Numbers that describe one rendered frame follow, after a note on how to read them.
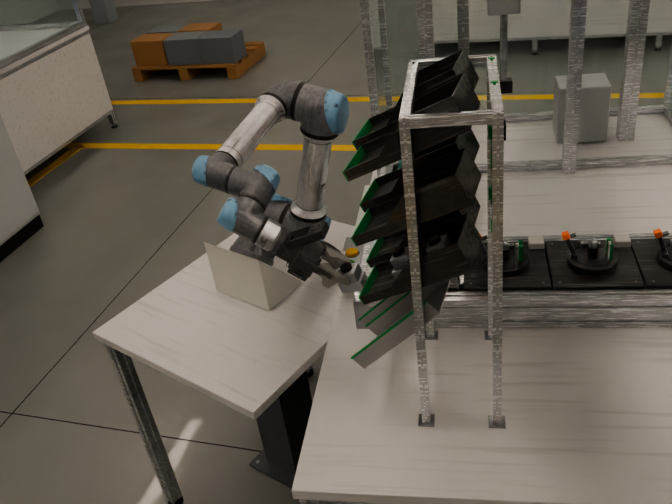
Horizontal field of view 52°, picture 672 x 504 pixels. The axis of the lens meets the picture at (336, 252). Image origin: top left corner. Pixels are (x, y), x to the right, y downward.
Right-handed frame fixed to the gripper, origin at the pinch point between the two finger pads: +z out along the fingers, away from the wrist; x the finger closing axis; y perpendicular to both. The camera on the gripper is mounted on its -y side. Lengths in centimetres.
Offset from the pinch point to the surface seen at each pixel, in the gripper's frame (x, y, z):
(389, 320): 3.5, 4.8, 15.0
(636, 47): -150, -32, 70
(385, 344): 15.6, -0.3, 13.9
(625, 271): -34, -19, 70
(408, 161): 11.8, -46.2, -7.2
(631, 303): -22, -19, 72
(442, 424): 21.6, 9.2, 36.8
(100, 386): -41, 191, -52
